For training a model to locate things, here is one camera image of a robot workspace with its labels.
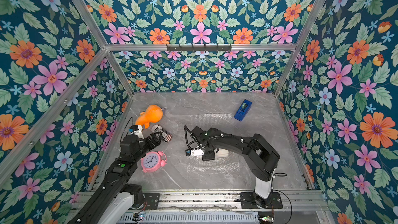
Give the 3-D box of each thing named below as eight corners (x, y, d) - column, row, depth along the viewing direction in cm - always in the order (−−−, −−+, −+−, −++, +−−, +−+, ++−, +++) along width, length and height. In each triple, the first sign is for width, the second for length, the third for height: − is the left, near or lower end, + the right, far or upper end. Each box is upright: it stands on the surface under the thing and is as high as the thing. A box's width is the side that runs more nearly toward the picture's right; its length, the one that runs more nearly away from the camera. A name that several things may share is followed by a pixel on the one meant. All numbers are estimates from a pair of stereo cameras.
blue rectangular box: (234, 117, 107) (235, 112, 102) (243, 104, 115) (244, 98, 110) (242, 122, 105) (243, 116, 100) (251, 108, 112) (253, 102, 108)
